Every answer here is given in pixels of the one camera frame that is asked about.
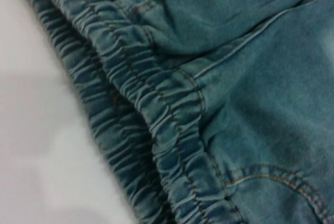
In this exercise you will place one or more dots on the blue denim shorts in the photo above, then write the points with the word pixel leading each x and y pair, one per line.
pixel 235 104

